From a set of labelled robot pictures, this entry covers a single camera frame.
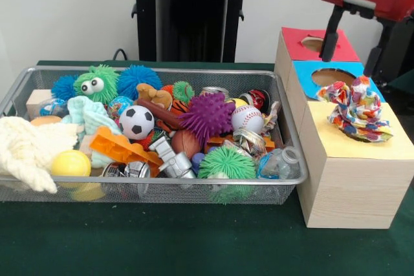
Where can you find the colourful patterned cloth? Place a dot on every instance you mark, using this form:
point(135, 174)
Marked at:
point(356, 111)

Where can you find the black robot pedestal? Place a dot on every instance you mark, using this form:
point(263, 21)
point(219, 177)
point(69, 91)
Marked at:
point(187, 17)

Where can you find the green spiky ball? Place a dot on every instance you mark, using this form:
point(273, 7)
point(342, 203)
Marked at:
point(226, 163)

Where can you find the orange plastic grid block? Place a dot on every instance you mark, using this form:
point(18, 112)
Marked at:
point(123, 148)

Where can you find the purple spiky ball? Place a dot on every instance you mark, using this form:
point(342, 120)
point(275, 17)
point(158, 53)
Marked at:
point(207, 117)

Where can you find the dark green table cloth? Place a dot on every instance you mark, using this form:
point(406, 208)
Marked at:
point(162, 244)

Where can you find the crushed plastic water bottle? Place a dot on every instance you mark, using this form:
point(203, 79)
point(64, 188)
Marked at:
point(279, 163)

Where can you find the plain yellow ball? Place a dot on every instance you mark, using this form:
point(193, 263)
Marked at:
point(71, 163)

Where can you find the clear shallow bin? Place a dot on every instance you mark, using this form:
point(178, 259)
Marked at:
point(39, 189)

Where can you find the large blue spiky ball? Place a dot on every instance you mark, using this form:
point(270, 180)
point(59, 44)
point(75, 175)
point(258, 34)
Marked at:
point(139, 79)

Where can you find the green fuzzy monster toy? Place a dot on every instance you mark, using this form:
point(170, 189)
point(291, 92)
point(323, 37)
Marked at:
point(96, 83)

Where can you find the small soccer ball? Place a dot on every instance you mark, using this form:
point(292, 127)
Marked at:
point(136, 122)

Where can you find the cream knitted cloth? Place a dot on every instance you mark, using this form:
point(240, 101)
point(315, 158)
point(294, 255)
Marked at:
point(29, 150)

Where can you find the white baseball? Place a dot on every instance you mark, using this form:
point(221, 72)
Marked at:
point(247, 119)

